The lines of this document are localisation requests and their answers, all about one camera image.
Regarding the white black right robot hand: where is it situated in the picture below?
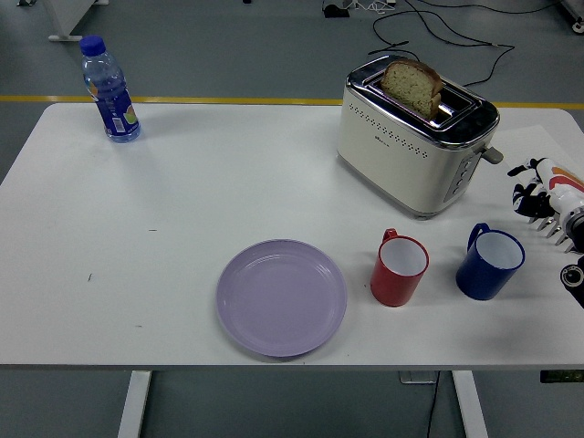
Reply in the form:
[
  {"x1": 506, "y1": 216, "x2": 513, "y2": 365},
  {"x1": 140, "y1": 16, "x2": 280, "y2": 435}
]
[{"x1": 506, "y1": 157, "x2": 584, "y2": 224}]

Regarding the cream and chrome toaster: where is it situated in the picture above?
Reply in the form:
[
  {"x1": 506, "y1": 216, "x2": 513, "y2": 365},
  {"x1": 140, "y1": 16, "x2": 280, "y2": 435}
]
[{"x1": 336, "y1": 54, "x2": 505, "y2": 221}]

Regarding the bread slice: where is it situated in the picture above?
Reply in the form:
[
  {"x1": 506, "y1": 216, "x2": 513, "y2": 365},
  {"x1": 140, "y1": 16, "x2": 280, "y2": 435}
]
[{"x1": 380, "y1": 57, "x2": 444, "y2": 119}]

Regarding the purple plastic plate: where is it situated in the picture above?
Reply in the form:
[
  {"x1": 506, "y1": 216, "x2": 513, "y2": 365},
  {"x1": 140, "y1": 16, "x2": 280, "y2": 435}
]
[{"x1": 214, "y1": 238, "x2": 349, "y2": 359}]

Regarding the silver metal toast rack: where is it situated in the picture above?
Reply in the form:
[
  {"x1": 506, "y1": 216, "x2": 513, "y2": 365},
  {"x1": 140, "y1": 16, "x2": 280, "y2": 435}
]
[{"x1": 527, "y1": 213, "x2": 579, "y2": 255}]

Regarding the white paper sheet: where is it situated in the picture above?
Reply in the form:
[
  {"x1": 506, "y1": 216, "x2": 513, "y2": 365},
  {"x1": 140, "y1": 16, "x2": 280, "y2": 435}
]
[{"x1": 496, "y1": 125, "x2": 584, "y2": 202}]

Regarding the blue mug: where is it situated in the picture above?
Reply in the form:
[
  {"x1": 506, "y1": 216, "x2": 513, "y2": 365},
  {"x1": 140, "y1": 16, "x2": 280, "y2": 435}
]
[{"x1": 455, "y1": 222, "x2": 527, "y2": 301}]

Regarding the white furniture base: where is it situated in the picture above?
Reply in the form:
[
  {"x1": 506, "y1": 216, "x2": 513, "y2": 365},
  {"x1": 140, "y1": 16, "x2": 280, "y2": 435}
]
[{"x1": 558, "y1": 0, "x2": 584, "y2": 33}]

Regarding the black under-table control box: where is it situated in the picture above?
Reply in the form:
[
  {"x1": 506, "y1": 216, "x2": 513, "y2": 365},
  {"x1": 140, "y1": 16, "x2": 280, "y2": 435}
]
[{"x1": 540, "y1": 370, "x2": 584, "y2": 383}]

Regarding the red mug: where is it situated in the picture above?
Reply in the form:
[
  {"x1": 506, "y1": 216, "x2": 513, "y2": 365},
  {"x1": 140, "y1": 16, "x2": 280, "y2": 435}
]
[{"x1": 370, "y1": 227, "x2": 431, "y2": 308}]

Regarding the white table leg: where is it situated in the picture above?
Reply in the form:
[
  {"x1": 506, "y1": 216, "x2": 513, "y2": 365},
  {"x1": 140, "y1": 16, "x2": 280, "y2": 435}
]
[
  {"x1": 117, "y1": 370, "x2": 152, "y2": 438},
  {"x1": 451, "y1": 370, "x2": 490, "y2": 438}
]

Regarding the clear blue-label water bottle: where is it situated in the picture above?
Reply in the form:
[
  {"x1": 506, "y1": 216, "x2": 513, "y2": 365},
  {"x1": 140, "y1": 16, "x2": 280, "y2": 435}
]
[{"x1": 78, "y1": 35, "x2": 142, "y2": 144}]

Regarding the white furniture foot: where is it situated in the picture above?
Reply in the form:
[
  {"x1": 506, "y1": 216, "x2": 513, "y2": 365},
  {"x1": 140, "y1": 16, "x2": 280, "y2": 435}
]
[{"x1": 47, "y1": 0, "x2": 110, "y2": 43}]

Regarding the long black floor cable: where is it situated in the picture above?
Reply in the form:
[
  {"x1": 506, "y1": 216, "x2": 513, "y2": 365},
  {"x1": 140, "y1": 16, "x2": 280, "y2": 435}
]
[{"x1": 401, "y1": 0, "x2": 516, "y2": 88}]

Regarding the grey under-table bracket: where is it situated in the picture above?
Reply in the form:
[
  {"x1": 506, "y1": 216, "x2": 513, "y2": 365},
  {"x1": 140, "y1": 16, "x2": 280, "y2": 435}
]
[{"x1": 398, "y1": 370, "x2": 440, "y2": 385}]

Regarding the short black floor cable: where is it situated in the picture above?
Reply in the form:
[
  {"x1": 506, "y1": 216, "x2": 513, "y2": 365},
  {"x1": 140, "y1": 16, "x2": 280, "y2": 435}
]
[{"x1": 368, "y1": 13, "x2": 423, "y2": 63}]

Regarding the thin black hanging cable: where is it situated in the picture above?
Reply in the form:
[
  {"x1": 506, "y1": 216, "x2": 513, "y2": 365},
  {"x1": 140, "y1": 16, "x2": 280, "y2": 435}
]
[{"x1": 426, "y1": 371, "x2": 442, "y2": 438}]

